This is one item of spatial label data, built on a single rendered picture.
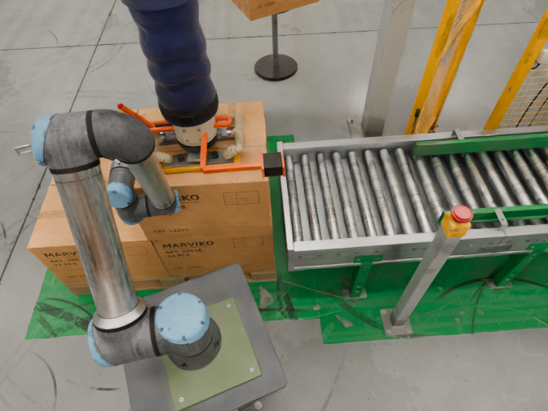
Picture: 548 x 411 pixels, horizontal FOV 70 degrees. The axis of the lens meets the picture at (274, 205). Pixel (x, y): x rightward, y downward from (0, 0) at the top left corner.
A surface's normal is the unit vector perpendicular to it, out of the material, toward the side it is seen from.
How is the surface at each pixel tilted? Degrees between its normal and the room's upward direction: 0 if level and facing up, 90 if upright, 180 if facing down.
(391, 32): 90
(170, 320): 8
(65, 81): 0
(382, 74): 90
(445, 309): 0
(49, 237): 0
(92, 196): 66
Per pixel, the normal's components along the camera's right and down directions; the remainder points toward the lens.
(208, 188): 0.04, 0.80
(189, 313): 0.11, -0.58
